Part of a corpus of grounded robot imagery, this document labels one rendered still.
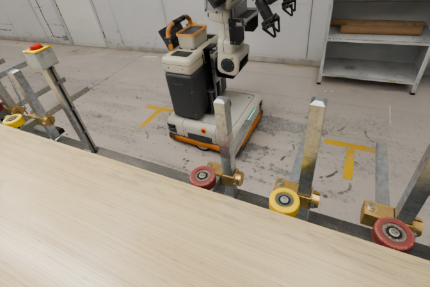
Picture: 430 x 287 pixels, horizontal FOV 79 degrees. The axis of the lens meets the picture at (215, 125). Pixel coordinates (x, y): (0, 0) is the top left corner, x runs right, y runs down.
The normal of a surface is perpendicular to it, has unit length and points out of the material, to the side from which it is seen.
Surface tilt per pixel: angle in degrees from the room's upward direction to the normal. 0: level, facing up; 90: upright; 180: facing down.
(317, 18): 90
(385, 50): 90
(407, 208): 90
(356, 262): 0
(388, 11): 90
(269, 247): 0
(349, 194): 0
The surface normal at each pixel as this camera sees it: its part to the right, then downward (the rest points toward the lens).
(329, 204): -0.11, -0.79
